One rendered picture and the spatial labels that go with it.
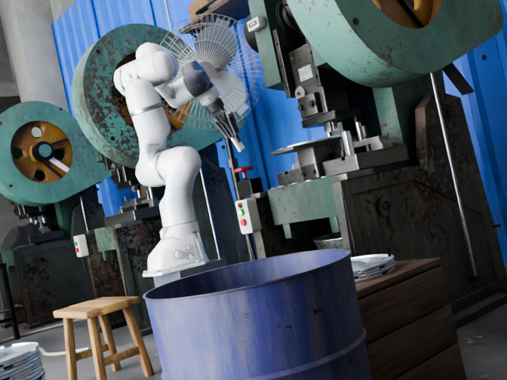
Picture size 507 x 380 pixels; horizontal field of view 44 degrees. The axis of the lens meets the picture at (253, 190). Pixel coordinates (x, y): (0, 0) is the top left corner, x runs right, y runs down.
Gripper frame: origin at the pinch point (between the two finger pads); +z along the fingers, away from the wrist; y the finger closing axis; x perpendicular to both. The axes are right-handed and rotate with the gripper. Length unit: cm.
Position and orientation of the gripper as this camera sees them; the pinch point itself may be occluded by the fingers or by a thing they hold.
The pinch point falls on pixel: (238, 142)
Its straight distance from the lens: 262.2
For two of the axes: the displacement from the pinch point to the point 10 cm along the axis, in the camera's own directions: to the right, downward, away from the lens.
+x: 6.1, -5.6, 5.6
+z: 5.2, 8.2, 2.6
